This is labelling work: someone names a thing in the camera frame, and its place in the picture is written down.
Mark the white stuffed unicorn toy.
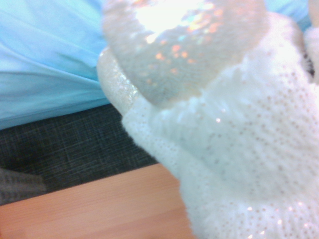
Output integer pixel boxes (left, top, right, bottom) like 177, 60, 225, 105
96, 0, 319, 239

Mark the reddish wood coffee table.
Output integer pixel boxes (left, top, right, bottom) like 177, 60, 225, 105
0, 163, 198, 239

